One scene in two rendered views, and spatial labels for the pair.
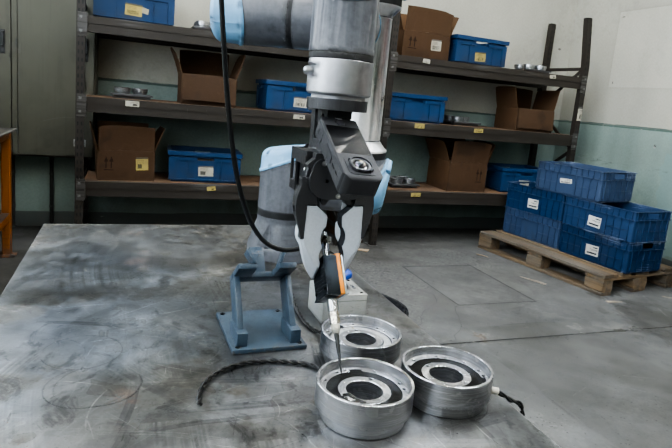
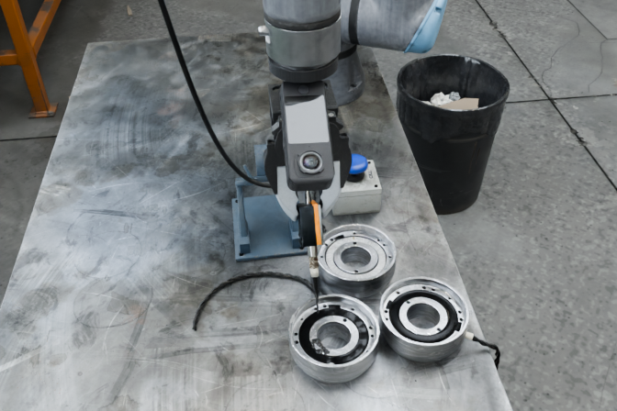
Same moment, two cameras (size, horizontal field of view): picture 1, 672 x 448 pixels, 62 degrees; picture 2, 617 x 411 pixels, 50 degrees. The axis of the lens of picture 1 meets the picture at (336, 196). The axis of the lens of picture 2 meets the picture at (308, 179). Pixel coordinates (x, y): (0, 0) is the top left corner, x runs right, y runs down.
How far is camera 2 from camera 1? 0.36 m
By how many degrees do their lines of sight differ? 32
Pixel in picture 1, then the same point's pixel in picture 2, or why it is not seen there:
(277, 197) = not seen: hidden behind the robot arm
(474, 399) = (438, 352)
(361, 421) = (319, 373)
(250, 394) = (241, 317)
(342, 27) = not seen: outside the picture
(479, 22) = not seen: outside the picture
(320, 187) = not seen: hidden behind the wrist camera
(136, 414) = (142, 338)
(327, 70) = (279, 41)
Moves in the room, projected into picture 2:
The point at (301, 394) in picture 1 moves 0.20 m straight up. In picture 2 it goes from (286, 319) to (278, 198)
